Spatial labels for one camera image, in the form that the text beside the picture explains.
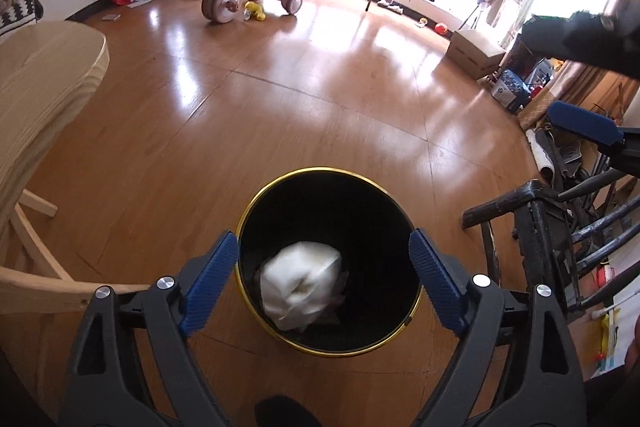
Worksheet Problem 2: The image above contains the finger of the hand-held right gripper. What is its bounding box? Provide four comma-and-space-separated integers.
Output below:
546, 101, 640, 180
521, 9, 640, 82

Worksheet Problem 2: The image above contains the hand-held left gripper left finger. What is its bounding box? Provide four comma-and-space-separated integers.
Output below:
59, 231, 240, 427

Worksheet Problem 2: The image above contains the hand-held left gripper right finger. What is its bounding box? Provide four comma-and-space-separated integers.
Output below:
409, 228, 587, 427

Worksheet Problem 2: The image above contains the white bag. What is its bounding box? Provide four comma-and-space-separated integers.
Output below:
259, 241, 346, 333

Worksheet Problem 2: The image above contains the black bin with gold rim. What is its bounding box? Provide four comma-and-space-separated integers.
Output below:
234, 167, 425, 358

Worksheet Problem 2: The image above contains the beige curtain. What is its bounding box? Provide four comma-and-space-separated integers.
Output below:
550, 0, 640, 112

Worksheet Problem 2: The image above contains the blue white patterned box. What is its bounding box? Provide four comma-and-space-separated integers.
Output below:
491, 68, 532, 112

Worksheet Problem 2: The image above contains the cardboard box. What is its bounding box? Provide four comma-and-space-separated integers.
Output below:
446, 29, 507, 80

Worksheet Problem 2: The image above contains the black wooden chair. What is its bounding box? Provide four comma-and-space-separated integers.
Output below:
460, 167, 640, 314

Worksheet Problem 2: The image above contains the light wooden table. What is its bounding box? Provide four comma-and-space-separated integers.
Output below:
0, 21, 151, 315

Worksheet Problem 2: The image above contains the black white striped sofa cover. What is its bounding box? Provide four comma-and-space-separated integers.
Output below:
0, 0, 44, 38

